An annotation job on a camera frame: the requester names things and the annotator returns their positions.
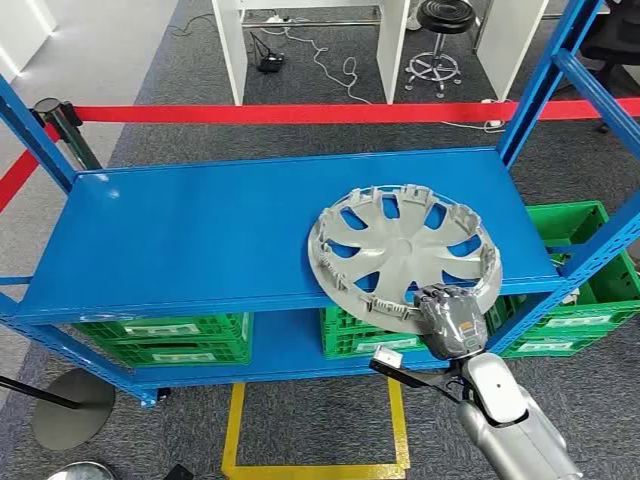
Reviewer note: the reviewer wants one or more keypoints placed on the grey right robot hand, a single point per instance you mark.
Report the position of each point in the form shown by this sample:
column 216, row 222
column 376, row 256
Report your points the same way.
column 452, row 328

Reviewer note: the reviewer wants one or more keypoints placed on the grey plastic hubcap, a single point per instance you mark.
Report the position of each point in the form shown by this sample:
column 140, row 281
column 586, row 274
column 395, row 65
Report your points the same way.
column 400, row 252

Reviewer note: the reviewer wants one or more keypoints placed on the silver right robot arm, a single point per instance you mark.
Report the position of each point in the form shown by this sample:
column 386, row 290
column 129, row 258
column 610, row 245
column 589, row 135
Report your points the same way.
column 520, row 444

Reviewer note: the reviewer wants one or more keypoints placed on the blue metal shelf rack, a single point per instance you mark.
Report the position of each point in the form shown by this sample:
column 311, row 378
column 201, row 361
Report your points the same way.
column 200, row 225

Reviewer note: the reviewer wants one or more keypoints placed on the black robot body part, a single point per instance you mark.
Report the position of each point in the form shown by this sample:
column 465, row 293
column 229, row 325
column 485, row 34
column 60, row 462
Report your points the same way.
column 177, row 473

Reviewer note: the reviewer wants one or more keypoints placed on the white desk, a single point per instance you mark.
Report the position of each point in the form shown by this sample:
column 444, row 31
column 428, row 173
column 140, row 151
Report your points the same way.
column 510, row 40
column 232, row 46

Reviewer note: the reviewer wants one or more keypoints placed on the black round stool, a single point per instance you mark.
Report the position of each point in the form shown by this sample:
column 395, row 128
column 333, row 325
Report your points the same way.
column 445, row 13

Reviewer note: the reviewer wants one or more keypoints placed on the black router device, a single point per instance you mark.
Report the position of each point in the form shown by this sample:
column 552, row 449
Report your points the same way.
column 270, row 64

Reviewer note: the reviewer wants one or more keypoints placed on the black office chair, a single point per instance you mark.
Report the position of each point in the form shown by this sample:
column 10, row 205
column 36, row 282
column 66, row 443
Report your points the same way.
column 615, row 26

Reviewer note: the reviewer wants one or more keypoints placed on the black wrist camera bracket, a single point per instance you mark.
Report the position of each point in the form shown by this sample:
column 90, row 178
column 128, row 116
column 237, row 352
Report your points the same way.
column 420, row 379

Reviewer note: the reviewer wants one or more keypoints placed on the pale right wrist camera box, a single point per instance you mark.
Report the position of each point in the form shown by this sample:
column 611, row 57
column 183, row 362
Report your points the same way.
column 387, row 358

